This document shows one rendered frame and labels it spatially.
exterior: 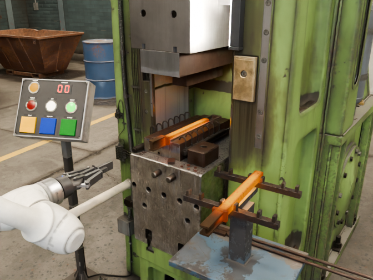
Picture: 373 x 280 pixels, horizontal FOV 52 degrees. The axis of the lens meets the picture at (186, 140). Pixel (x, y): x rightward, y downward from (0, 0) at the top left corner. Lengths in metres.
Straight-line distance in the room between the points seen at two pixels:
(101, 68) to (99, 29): 3.51
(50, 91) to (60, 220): 0.97
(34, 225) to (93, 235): 1.81
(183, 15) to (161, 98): 0.53
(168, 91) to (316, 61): 0.70
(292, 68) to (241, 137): 0.35
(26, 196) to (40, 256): 1.59
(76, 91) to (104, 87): 4.43
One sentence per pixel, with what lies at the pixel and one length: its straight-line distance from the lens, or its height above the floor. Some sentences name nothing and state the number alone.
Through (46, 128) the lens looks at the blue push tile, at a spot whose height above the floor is 1.00.
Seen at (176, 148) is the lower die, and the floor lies 0.97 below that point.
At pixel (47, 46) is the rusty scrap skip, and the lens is 7.90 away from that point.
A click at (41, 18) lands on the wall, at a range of 11.03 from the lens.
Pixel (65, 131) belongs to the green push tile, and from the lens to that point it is 1.82.
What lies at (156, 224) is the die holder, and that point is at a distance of 1.78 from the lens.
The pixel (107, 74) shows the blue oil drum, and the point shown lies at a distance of 6.24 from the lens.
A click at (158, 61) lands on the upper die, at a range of 1.56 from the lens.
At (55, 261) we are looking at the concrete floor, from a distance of 2.66.
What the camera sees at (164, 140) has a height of 1.00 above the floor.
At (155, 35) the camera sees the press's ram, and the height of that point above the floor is 1.42.
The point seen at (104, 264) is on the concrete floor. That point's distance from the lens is 2.56.
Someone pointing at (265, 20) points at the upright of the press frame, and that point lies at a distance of 1.46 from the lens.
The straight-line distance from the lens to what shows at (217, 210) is 1.12.
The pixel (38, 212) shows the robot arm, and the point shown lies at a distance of 1.05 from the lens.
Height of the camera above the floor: 1.57
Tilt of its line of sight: 21 degrees down
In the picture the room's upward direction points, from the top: straight up
